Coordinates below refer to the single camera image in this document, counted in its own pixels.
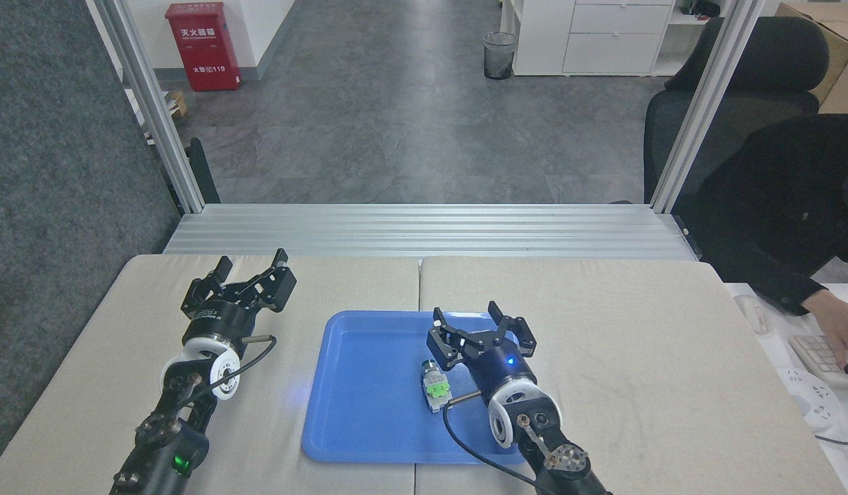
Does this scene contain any white computer mouse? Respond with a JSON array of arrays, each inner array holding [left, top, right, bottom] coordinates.
[[733, 294, 769, 336]]

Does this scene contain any cardboard box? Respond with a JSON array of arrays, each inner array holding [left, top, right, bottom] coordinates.
[[774, 2, 848, 115]]

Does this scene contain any ribbed aluminium platform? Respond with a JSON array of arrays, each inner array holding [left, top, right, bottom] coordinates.
[[162, 203, 701, 261]]

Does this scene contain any silver aluminium post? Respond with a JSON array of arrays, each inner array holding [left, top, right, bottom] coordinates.
[[93, 0, 205, 215], [649, 0, 768, 215]]

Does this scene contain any grey felt partition panel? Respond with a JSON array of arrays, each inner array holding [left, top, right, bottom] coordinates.
[[0, 0, 185, 476]]

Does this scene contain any red fire extinguisher box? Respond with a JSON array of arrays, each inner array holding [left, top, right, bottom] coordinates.
[[165, 2, 242, 93]]

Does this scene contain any white desk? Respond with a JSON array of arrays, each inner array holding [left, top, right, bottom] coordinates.
[[723, 282, 848, 495]]

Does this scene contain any white power strip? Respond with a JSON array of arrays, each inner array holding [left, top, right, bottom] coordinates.
[[774, 366, 843, 431]]

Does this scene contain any white keyboard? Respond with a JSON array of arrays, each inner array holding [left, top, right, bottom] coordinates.
[[787, 334, 848, 387]]

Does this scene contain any switch part with green piece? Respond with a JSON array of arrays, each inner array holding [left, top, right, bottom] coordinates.
[[420, 359, 453, 414]]

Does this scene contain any blue plastic tray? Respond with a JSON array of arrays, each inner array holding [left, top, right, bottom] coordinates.
[[301, 310, 537, 464]]

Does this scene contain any person's hand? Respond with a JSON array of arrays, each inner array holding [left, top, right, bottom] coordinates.
[[802, 288, 848, 366]]

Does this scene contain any person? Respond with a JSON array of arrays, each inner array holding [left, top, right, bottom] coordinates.
[[694, 109, 848, 317]]

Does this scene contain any grey mesh waste bin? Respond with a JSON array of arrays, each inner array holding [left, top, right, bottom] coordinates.
[[483, 32, 518, 80]]

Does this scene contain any black upright bracket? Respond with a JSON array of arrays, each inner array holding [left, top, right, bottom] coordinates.
[[188, 137, 221, 206]]

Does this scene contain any black office chair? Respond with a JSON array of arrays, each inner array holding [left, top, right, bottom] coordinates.
[[643, 15, 831, 205]]

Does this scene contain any white drawer cabinet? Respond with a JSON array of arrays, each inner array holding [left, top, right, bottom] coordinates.
[[510, 0, 676, 77]]

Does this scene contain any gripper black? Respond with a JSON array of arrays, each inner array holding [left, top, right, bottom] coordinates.
[[426, 300, 539, 405], [181, 249, 298, 347]]

